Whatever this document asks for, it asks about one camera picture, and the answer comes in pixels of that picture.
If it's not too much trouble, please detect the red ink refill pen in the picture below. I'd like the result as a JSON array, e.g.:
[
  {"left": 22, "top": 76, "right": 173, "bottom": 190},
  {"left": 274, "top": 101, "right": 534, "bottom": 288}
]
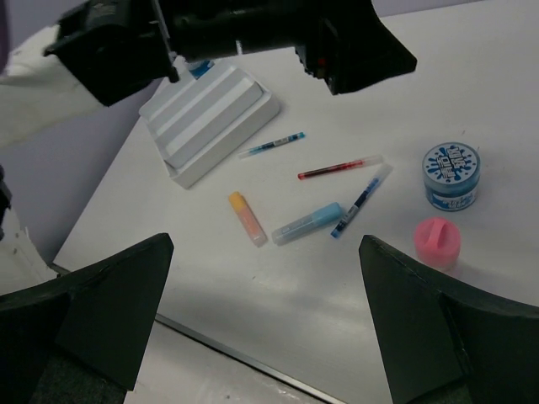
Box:
[{"left": 297, "top": 155, "right": 383, "bottom": 180}]

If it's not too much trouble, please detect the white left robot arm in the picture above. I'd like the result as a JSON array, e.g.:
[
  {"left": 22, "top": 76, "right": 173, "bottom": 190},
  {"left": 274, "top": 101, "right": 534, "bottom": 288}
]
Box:
[{"left": 1, "top": 1, "right": 417, "bottom": 146}]

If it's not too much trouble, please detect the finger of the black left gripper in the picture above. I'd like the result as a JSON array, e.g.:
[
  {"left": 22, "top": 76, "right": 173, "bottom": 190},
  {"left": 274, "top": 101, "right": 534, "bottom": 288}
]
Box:
[{"left": 294, "top": 0, "right": 418, "bottom": 96}]

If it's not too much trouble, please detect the pink capped bottle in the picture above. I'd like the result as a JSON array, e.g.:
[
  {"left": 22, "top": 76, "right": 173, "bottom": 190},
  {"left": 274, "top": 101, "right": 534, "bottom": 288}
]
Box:
[{"left": 414, "top": 217, "right": 462, "bottom": 274}]

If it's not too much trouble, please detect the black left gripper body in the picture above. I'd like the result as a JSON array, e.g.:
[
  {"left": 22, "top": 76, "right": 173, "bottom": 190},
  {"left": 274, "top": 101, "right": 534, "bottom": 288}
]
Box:
[{"left": 44, "top": 0, "right": 329, "bottom": 107}]

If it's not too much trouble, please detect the blue ink refill pen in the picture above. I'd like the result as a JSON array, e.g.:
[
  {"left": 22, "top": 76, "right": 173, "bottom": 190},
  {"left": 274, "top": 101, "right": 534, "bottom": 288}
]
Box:
[{"left": 237, "top": 132, "right": 306, "bottom": 159}]

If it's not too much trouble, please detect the blue highlighter marker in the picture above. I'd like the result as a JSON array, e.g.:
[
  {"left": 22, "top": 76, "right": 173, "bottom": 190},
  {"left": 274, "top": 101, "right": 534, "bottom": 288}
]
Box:
[{"left": 272, "top": 203, "right": 343, "bottom": 246}]

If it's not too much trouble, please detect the white compartment tray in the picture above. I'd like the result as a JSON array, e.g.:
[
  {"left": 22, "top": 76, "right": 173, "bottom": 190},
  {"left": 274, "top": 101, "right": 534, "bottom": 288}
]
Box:
[{"left": 139, "top": 61, "right": 280, "bottom": 189}]

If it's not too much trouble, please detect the dark blue gel pen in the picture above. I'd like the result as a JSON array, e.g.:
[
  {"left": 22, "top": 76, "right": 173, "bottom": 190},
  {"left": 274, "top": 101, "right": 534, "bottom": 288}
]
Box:
[{"left": 330, "top": 163, "right": 393, "bottom": 239}]

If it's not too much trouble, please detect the blue slime jar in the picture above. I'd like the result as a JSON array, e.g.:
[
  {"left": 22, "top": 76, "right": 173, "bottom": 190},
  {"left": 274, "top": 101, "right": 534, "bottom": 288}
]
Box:
[
  {"left": 422, "top": 142, "right": 481, "bottom": 212},
  {"left": 185, "top": 60, "right": 215, "bottom": 79}
]

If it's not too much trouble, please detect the orange highlighter marker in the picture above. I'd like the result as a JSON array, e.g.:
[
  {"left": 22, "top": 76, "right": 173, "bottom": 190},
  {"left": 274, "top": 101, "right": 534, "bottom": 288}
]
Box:
[{"left": 228, "top": 192, "right": 267, "bottom": 247}]

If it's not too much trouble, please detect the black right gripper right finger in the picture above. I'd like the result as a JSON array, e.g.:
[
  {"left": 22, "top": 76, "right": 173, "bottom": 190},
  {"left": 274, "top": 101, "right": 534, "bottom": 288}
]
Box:
[{"left": 359, "top": 236, "right": 538, "bottom": 403}]

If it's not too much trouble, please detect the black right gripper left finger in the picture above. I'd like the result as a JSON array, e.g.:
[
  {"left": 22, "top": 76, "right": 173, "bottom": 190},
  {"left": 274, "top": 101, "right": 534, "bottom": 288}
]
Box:
[{"left": 1, "top": 233, "right": 173, "bottom": 403}]

